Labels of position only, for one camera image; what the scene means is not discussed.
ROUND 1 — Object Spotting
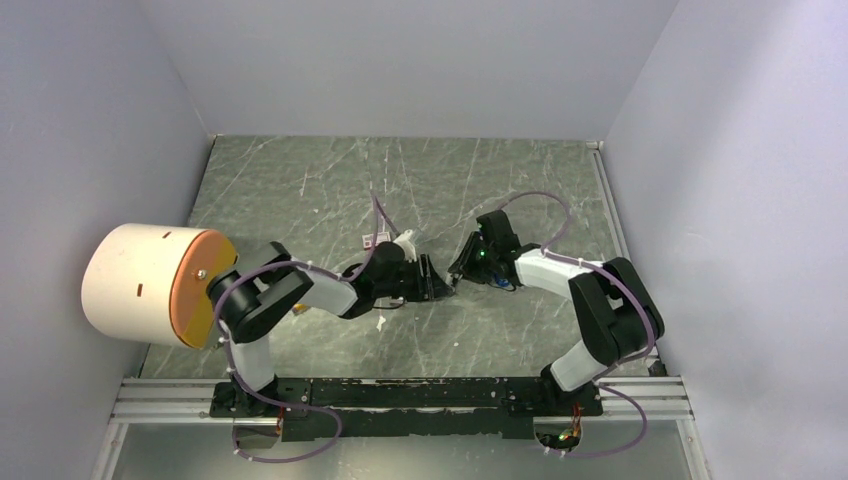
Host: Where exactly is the white orange cylinder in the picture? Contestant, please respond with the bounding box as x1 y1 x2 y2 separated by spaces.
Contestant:
81 223 237 349

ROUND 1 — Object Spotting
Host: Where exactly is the aluminium rail frame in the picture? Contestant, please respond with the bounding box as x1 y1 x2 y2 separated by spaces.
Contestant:
92 142 713 480

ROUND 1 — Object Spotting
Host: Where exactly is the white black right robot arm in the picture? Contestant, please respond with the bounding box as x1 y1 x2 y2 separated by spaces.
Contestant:
448 210 665 414

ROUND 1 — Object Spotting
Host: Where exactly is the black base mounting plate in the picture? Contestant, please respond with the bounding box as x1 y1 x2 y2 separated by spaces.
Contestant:
208 377 603 442

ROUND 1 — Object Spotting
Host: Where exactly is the grey staple strips tray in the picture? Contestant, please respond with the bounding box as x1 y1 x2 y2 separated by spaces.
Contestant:
375 298 406 310

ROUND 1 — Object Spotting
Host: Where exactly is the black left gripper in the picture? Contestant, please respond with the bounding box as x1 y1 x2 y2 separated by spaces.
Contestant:
374 253 453 302

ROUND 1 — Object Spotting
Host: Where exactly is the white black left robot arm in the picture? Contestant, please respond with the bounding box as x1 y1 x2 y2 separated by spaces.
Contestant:
206 241 454 416

